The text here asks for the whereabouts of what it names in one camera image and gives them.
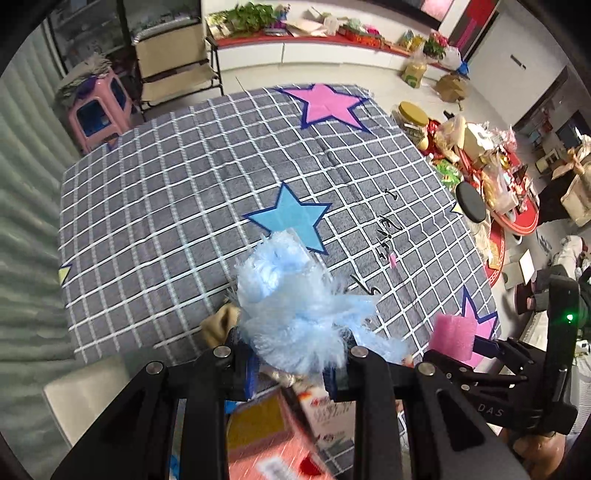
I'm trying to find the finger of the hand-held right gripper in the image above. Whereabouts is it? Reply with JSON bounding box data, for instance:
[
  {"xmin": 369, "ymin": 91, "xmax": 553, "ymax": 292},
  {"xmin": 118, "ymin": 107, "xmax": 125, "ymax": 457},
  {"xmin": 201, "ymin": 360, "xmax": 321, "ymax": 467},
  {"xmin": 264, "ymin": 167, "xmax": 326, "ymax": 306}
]
[
  {"xmin": 422, "ymin": 348, "xmax": 529, "ymax": 398},
  {"xmin": 473, "ymin": 336, "xmax": 532, "ymax": 370}
]

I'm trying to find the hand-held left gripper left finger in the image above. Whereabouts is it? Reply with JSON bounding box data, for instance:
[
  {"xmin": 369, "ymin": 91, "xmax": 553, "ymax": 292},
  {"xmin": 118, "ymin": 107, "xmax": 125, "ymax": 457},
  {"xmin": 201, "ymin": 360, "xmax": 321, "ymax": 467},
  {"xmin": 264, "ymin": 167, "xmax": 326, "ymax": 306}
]
[{"xmin": 50, "ymin": 344, "xmax": 259, "ymax": 480}]

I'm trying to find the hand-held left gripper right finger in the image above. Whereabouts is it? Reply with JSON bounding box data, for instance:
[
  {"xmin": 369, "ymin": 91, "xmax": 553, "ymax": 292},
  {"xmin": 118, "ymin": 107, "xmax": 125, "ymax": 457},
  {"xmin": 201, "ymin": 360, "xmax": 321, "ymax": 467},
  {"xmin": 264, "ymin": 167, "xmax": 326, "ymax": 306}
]
[{"xmin": 321, "ymin": 344, "xmax": 532, "ymax": 480}]

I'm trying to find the pink sponge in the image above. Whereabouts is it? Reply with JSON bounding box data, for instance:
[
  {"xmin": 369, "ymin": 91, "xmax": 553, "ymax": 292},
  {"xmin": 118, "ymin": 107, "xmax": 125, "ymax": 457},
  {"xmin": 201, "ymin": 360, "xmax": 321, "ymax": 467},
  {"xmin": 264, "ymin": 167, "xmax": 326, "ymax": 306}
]
[{"xmin": 429, "ymin": 313, "xmax": 478, "ymax": 361}]

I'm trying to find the light blue fluffy cloth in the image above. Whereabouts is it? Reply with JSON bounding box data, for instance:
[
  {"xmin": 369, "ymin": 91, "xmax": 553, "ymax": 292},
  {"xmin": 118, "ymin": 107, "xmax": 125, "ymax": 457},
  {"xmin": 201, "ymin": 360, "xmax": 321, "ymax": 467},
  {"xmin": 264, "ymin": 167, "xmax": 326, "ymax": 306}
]
[{"xmin": 228, "ymin": 228, "xmax": 407, "ymax": 377}]

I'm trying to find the person's right hand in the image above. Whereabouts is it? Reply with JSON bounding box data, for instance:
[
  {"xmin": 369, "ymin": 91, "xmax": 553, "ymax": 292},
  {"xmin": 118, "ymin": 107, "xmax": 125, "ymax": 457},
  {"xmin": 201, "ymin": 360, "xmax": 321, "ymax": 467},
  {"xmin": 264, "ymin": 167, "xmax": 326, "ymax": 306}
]
[{"xmin": 508, "ymin": 431, "xmax": 575, "ymax": 480}]

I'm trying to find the white red carton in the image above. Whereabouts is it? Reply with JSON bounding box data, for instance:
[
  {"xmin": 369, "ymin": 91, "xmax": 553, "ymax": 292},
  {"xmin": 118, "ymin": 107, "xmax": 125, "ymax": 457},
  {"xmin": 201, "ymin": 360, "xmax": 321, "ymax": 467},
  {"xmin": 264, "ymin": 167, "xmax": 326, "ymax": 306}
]
[{"xmin": 295, "ymin": 385, "xmax": 358, "ymax": 455}]

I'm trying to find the yellow printed carton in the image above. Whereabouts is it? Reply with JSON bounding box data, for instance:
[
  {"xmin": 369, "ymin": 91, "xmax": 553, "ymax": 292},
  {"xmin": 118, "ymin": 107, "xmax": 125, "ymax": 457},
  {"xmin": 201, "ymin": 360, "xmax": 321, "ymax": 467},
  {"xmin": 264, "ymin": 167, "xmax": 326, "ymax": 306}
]
[{"xmin": 225, "ymin": 392, "xmax": 335, "ymax": 480}]

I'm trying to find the beige cloth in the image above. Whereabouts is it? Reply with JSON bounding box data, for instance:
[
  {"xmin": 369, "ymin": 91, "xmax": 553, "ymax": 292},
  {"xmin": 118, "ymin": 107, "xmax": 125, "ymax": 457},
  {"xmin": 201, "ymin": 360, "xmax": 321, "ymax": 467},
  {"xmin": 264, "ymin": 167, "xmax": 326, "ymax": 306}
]
[{"xmin": 199, "ymin": 302, "xmax": 243, "ymax": 349}]

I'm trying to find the black round stool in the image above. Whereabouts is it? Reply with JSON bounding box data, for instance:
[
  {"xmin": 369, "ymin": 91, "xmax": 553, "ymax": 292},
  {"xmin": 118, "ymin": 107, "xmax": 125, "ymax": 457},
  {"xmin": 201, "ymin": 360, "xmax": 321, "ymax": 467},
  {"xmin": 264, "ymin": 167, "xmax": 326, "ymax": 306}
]
[{"xmin": 455, "ymin": 181, "xmax": 488, "ymax": 222}]

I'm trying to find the pile of snack packets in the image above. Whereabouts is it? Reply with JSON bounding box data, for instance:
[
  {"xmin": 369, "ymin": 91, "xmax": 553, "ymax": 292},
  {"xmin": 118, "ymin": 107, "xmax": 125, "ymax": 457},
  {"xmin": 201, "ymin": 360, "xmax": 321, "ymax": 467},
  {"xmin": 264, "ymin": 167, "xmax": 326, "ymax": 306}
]
[{"xmin": 427, "ymin": 115, "xmax": 539, "ymax": 217}]

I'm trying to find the grey grid star blanket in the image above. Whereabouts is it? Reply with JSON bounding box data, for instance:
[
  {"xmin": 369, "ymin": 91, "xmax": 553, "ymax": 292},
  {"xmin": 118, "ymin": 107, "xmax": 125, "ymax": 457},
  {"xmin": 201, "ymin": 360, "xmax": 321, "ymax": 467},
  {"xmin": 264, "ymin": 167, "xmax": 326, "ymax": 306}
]
[{"xmin": 58, "ymin": 83, "xmax": 502, "ymax": 478}]

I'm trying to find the yellow lid jar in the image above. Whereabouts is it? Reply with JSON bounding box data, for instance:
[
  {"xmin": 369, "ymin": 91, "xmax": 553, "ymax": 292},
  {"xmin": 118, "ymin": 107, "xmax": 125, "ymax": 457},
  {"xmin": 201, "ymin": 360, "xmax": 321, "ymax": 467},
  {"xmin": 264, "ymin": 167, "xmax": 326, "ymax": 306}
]
[{"xmin": 392, "ymin": 102, "xmax": 432, "ymax": 148}]

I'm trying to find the brown cardboard box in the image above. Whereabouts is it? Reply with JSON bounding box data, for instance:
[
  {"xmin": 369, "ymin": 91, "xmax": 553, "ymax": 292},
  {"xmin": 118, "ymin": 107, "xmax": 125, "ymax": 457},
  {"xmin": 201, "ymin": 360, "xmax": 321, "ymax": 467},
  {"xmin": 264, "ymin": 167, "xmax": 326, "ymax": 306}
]
[{"xmin": 435, "ymin": 74, "xmax": 469, "ymax": 102}]

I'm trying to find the pale green curtain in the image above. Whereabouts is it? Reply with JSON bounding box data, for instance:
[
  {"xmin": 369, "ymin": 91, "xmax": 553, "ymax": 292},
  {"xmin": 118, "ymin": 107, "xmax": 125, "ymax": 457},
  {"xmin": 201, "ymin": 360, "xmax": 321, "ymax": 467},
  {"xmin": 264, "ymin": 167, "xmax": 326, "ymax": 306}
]
[{"xmin": 0, "ymin": 28, "xmax": 93, "ymax": 370}]

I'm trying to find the yellow green bag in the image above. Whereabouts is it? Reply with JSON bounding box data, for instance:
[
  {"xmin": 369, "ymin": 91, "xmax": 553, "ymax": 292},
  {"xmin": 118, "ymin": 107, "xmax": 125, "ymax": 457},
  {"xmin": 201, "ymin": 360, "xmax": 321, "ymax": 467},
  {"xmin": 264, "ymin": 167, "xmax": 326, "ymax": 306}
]
[{"xmin": 401, "ymin": 60, "xmax": 428, "ymax": 88}]

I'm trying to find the red flower potted plant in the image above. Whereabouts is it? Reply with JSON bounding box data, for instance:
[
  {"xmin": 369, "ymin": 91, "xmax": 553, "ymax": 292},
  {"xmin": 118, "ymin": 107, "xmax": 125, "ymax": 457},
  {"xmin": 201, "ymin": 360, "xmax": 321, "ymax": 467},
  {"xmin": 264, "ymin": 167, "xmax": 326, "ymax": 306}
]
[{"xmin": 422, "ymin": 32, "xmax": 451, "ymax": 58}]

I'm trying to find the pink plastic stool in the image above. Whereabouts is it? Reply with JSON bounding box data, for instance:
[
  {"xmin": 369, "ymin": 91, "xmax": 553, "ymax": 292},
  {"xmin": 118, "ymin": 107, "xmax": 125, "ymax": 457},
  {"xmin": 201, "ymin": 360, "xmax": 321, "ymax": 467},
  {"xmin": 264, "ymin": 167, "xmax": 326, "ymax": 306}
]
[{"xmin": 67, "ymin": 69, "xmax": 134, "ymax": 155}]

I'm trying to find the beige folding chair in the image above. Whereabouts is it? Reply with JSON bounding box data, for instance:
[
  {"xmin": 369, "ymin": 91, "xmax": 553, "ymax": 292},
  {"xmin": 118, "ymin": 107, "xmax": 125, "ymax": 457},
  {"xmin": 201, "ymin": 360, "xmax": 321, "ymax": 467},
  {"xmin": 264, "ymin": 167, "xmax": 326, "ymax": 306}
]
[{"xmin": 131, "ymin": 23, "xmax": 225, "ymax": 123}]

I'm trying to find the white red low cabinet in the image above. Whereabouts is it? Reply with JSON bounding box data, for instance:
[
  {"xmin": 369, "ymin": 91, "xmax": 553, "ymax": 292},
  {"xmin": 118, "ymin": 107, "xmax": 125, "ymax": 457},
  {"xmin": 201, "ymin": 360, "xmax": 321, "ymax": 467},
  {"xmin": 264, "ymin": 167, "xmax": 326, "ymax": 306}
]
[{"xmin": 215, "ymin": 28, "xmax": 462, "ymax": 75}]

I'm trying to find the clutter of packets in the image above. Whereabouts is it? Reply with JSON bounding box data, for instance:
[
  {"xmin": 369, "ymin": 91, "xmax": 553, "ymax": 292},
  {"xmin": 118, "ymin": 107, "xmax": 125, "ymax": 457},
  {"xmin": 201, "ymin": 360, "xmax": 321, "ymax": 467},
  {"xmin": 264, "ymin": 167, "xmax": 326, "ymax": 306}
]
[{"xmin": 286, "ymin": 9, "xmax": 416, "ymax": 49}]

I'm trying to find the folded cloth pile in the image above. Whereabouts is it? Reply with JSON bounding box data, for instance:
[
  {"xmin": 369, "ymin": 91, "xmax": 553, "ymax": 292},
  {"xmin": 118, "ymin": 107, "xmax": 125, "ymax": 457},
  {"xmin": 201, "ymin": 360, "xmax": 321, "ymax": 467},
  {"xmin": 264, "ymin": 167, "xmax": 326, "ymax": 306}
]
[{"xmin": 55, "ymin": 53, "xmax": 116, "ymax": 100}]

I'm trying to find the green potted plant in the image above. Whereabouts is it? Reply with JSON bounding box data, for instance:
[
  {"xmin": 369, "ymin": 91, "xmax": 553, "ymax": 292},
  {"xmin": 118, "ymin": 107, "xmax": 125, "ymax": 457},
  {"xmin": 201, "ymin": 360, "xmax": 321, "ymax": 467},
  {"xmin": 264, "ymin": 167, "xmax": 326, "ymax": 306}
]
[{"xmin": 222, "ymin": 2, "xmax": 287, "ymax": 33}]

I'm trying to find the wall screen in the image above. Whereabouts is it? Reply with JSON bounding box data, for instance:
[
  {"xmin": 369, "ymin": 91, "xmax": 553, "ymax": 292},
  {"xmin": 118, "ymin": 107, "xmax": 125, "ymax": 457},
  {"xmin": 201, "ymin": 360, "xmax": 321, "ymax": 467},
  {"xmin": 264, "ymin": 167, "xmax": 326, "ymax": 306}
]
[{"xmin": 365, "ymin": 0, "xmax": 502, "ymax": 24}]

